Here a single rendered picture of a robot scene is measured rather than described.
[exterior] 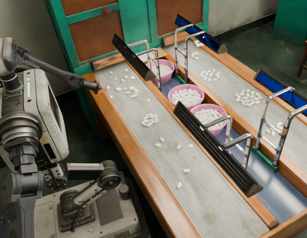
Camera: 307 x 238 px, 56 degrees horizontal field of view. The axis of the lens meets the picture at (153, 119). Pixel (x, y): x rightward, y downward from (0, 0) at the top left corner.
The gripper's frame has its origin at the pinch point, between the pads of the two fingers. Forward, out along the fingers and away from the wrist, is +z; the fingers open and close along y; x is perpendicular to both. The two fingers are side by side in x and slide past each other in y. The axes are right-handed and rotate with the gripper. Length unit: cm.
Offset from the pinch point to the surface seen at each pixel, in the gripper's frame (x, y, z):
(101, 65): -2.9, 41.1, 9.8
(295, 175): -36, -118, 57
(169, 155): -1, -70, 19
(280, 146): -44, -106, 47
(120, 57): -16, 42, 23
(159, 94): -16.2, -15.6, 33.5
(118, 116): 7.0, -22.2, 5.9
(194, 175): -4, -90, 23
